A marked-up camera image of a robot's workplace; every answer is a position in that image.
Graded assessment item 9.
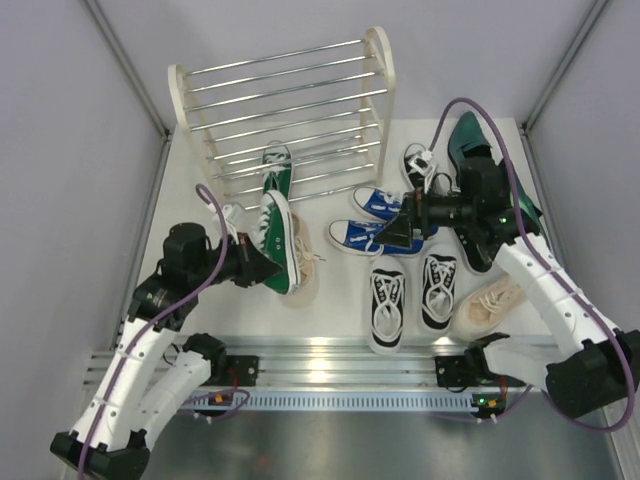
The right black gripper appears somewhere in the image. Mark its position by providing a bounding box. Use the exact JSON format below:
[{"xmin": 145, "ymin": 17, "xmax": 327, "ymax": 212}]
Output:
[{"xmin": 372, "ymin": 180, "xmax": 475, "ymax": 251}]

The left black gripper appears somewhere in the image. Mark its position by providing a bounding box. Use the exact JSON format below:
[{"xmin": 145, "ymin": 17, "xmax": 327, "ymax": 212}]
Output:
[{"xmin": 189, "ymin": 232, "xmax": 283, "ymax": 290}]

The green sneaker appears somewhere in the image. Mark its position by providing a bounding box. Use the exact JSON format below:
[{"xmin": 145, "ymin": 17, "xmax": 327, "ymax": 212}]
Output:
[
  {"xmin": 256, "ymin": 190, "xmax": 301, "ymax": 295},
  {"xmin": 261, "ymin": 140, "xmax": 293, "ymax": 200}
]

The blue sneaker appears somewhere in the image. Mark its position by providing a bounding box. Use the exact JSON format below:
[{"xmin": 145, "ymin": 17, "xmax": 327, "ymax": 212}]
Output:
[
  {"xmin": 327, "ymin": 220, "xmax": 424, "ymax": 257},
  {"xmin": 352, "ymin": 187, "xmax": 410, "ymax": 224}
]

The beige lace sneaker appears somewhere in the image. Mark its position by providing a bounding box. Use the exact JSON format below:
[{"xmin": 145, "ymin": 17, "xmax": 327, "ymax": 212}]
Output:
[
  {"xmin": 282, "ymin": 213, "xmax": 322, "ymax": 309},
  {"xmin": 451, "ymin": 276, "xmax": 526, "ymax": 341}
]

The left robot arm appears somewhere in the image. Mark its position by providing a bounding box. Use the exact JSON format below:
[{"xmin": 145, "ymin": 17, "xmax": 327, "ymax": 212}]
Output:
[{"xmin": 50, "ymin": 204, "xmax": 280, "ymax": 479}]

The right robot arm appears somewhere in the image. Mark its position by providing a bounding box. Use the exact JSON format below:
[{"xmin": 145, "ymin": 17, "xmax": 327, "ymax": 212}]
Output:
[{"xmin": 375, "ymin": 156, "xmax": 639, "ymax": 419}]

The teal heel shoe upper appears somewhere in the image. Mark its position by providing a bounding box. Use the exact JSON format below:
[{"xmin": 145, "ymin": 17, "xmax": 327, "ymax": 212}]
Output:
[{"xmin": 447, "ymin": 111, "xmax": 492, "ymax": 176}]

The teal heel shoe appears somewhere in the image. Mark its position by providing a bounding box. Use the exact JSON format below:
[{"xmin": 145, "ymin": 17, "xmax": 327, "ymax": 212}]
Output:
[
  {"xmin": 497, "ymin": 162, "xmax": 545, "ymax": 235},
  {"xmin": 447, "ymin": 111, "xmax": 492, "ymax": 176}
]

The teal heel shoe lower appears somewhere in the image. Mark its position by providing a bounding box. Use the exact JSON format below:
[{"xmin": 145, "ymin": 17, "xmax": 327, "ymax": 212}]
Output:
[{"xmin": 497, "ymin": 162, "xmax": 545, "ymax": 235}]

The white metal shoe rack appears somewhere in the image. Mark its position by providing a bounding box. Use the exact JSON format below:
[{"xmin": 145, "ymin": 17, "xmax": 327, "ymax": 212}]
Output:
[{"xmin": 168, "ymin": 26, "xmax": 396, "ymax": 209}]

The black white sneaker left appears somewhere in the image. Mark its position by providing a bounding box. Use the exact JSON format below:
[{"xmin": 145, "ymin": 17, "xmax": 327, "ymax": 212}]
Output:
[{"xmin": 369, "ymin": 256, "xmax": 406, "ymax": 355}]

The black white sneaker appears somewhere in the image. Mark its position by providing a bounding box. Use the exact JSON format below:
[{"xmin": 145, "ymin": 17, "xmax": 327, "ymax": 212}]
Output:
[
  {"xmin": 369, "ymin": 256, "xmax": 406, "ymax": 355},
  {"xmin": 421, "ymin": 253, "xmax": 458, "ymax": 334}
]

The black white sneaker right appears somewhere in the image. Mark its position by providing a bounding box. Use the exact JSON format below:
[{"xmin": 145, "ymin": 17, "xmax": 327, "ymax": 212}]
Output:
[{"xmin": 421, "ymin": 253, "xmax": 458, "ymax": 334}]

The black sneaker upper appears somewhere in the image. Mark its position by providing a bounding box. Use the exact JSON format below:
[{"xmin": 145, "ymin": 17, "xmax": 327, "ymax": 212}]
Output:
[{"xmin": 402, "ymin": 143, "xmax": 451, "ymax": 194}]

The black sneaker lower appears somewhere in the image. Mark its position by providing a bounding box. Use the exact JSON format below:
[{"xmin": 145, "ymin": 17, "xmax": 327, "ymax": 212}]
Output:
[{"xmin": 453, "ymin": 226, "xmax": 493, "ymax": 274}]

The aluminium mounting rail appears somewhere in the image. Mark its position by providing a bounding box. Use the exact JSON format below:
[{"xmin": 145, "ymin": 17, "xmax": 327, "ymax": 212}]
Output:
[{"xmin": 83, "ymin": 335, "xmax": 551, "ymax": 392}]

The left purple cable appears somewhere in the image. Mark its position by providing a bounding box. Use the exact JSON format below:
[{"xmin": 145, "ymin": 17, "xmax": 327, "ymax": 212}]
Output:
[{"xmin": 74, "ymin": 182, "xmax": 251, "ymax": 480}]

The purple cable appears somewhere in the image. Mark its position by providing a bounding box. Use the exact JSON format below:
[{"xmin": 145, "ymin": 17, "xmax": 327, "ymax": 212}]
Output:
[
  {"xmin": 429, "ymin": 96, "xmax": 640, "ymax": 433},
  {"xmin": 74, "ymin": 182, "xmax": 251, "ymax": 480}
]

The perforated cable tray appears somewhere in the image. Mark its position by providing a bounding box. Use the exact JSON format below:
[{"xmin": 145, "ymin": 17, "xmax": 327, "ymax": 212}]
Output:
[{"xmin": 179, "ymin": 390, "xmax": 482, "ymax": 413}]

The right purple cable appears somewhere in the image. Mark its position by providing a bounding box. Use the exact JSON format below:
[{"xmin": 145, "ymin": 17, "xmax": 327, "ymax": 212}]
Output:
[{"xmin": 429, "ymin": 96, "xmax": 640, "ymax": 433}]

